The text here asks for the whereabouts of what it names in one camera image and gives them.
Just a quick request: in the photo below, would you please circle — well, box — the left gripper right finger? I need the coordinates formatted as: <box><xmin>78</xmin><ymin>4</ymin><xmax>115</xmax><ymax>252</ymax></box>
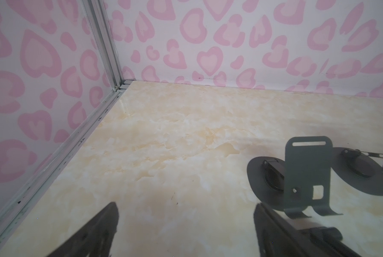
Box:
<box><xmin>254</xmin><ymin>203</ymin><xmax>359</xmax><ymax>257</ymax></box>

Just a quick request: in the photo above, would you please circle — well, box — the left corner aluminium post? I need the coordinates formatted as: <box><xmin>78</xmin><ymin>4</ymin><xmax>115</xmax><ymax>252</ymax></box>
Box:
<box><xmin>82</xmin><ymin>0</ymin><xmax>126</xmax><ymax>91</ymax></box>

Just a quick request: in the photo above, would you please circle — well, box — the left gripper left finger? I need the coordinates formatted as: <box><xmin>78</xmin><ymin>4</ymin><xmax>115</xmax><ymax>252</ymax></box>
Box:
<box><xmin>48</xmin><ymin>202</ymin><xmax>119</xmax><ymax>257</ymax></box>

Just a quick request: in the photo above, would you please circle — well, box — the round stand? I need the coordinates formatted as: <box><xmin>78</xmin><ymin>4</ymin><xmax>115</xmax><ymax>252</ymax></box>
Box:
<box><xmin>331</xmin><ymin>147</ymin><xmax>383</xmax><ymax>196</ymax></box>
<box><xmin>247</xmin><ymin>136</ymin><xmax>336</xmax><ymax>219</ymax></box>

